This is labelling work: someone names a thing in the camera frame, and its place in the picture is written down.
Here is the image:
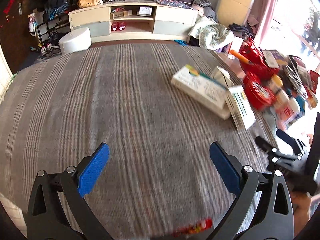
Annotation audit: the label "small red snack packet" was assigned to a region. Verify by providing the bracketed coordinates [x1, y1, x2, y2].
[172, 218, 213, 237]

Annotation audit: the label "white medicine box rainbow logo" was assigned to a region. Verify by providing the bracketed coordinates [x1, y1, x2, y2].
[171, 64, 231, 120]

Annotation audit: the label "pile of red snack packages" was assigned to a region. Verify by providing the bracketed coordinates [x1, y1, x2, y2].
[237, 38, 319, 129]

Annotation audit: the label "grey plaid tablecloth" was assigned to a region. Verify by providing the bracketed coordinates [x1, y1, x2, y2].
[1, 43, 274, 239]

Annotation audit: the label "orange cylinder toy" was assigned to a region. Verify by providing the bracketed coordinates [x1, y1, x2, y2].
[229, 49, 250, 64]

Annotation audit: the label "crumpled floral blanket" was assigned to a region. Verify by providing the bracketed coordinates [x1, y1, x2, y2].
[189, 16, 234, 50]

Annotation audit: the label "pink curtain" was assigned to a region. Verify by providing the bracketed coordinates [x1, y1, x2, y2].
[251, 0, 278, 46]

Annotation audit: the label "beige standing air conditioner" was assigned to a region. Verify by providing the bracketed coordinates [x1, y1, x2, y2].
[216, 0, 254, 26]

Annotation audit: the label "white round stool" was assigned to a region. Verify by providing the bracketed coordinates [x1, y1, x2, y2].
[59, 27, 92, 54]

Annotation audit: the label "red shoes in cabinet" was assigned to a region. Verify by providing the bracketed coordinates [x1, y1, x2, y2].
[111, 22, 126, 31]

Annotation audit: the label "white wooden TV cabinet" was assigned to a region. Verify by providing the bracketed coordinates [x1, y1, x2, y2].
[68, 0, 198, 43]

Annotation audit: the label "coat rack with dark clothes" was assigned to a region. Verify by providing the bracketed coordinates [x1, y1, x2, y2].
[29, 0, 75, 60]

